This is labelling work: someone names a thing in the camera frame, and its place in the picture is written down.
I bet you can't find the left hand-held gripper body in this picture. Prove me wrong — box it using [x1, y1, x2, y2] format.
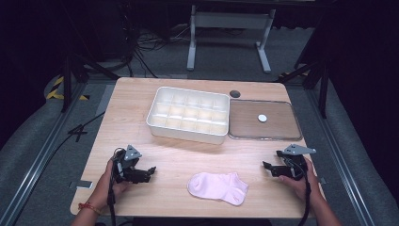
[112, 144, 143, 185]

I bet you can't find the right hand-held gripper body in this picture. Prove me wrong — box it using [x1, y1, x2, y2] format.
[281, 143, 317, 181]

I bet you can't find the pink sock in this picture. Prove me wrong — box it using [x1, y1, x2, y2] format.
[186, 171, 249, 207]

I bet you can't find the white divided storage box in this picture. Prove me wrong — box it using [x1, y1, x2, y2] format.
[146, 86, 231, 146]

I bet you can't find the person's right hand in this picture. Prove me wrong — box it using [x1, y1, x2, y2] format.
[278, 156, 322, 202]

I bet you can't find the person's left hand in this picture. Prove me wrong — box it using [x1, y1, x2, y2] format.
[93, 158, 131, 205]

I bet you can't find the grey tape piece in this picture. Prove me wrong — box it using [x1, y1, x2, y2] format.
[68, 179, 94, 190]

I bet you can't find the black tripod stand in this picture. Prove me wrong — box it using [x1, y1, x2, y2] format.
[60, 51, 120, 114]
[275, 59, 331, 120]

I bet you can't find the white metal stand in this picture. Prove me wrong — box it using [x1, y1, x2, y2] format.
[186, 4, 277, 74]

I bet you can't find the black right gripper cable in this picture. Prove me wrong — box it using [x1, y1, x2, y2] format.
[297, 163, 312, 226]

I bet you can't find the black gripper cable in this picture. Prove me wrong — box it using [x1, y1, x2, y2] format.
[107, 147, 125, 226]
[297, 163, 312, 226]

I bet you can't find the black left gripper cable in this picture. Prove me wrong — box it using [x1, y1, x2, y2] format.
[107, 147, 125, 226]

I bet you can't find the aluminium floor rail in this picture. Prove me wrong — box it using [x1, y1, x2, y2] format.
[305, 89, 376, 226]
[0, 82, 88, 226]

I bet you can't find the red bracelet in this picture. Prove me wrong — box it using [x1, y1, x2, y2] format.
[77, 202, 102, 216]

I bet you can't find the black floor cable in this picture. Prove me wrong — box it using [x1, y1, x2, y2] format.
[46, 110, 106, 159]

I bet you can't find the bundle of floor cables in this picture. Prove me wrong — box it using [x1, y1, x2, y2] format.
[123, 23, 191, 79]

